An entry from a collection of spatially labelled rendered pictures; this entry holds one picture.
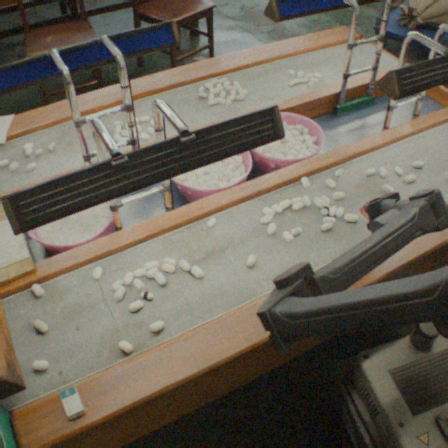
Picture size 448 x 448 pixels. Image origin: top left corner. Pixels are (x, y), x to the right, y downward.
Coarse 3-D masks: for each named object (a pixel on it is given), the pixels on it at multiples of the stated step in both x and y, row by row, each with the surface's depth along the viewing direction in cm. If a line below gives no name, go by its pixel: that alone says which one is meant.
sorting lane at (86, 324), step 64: (320, 192) 141; (384, 192) 140; (128, 256) 124; (192, 256) 124; (256, 256) 124; (320, 256) 124; (64, 320) 110; (128, 320) 111; (192, 320) 111; (64, 384) 99
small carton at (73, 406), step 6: (66, 390) 94; (72, 390) 94; (60, 396) 93; (66, 396) 93; (72, 396) 93; (78, 396) 93; (66, 402) 92; (72, 402) 92; (78, 402) 92; (66, 408) 91; (72, 408) 91; (78, 408) 91; (66, 414) 90; (72, 414) 90; (78, 414) 91
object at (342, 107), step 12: (348, 0) 151; (384, 0) 156; (384, 12) 158; (384, 24) 161; (348, 36) 159; (384, 36) 164; (348, 48) 161; (348, 60) 164; (348, 72) 168; (360, 72) 171; (372, 72) 175; (372, 84) 179; (360, 96) 183; (372, 96) 183; (336, 108) 178; (348, 108) 180; (360, 108) 184
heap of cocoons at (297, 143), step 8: (288, 128) 163; (296, 128) 163; (304, 128) 162; (288, 136) 160; (296, 136) 161; (304, 136) 160; (312, 136) 162; (272, 144) 159; (280, 144) 156; (288, 144) 156; (296, 144) 156; (304, 144) 157; (312, 144) 158; (264, 152) 155; (272, 152) 154; (280, 152) 154; (288, 152) 154; (296, 152) 153; (304, 152) 154; (312, 152) 153; (280, 168) 151
